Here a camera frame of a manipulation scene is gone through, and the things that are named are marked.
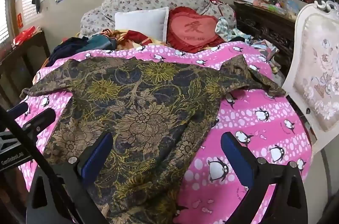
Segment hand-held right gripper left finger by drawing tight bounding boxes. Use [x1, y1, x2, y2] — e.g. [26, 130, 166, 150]
[26, 131, 114, 214]

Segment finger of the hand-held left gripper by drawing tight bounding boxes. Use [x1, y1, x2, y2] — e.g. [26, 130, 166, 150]
[4, 102, 29, 121]
[22, 108, 57, 135]

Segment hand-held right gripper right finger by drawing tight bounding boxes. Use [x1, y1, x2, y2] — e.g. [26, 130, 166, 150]
[221, 132, 309, 214]

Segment brown floral garment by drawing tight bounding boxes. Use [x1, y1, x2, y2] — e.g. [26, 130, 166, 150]
[20, 54, 286, 224]

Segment dark navy clothes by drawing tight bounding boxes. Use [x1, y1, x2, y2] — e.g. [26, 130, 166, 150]
[48, 36, 89, 65]

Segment light patterned clothes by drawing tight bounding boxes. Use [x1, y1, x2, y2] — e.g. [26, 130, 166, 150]
[214, 16, 278, 60]

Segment plain dark wooden cabinet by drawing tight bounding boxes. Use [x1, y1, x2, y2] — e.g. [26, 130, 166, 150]
[0, 31, 51, 108]

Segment pink penguin blanket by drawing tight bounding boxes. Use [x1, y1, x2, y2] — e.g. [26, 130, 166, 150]
[13, 42, 314, 224]

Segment red bag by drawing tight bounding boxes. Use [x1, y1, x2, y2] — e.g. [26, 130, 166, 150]
[13, 26, 43, 46]

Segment window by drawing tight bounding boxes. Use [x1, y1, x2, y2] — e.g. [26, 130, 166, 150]
[0, 0, 8, 44]

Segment teal cloth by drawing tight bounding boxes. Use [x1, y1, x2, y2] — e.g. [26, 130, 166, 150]
[86, 35, 117, 51]

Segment white ornate chair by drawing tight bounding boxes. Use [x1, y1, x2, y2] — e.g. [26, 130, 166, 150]
[282, 0, 339, 156]

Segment yellow red blanket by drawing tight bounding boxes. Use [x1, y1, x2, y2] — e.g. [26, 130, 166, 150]
[101, 28, 159, 51]

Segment carved dark wooden cabinet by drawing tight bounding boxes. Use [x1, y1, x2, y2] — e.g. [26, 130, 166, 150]
[233, 0, 297, 76]

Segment red garment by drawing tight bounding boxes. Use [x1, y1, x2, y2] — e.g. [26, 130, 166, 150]
[165, 7, 225, 52]

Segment white pillow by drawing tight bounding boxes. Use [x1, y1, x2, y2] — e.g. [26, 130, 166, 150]
[114, 7, 170, 42]

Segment colourful clutter pile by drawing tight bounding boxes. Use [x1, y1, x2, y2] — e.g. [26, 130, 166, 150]
[233, 0, 305, 20]

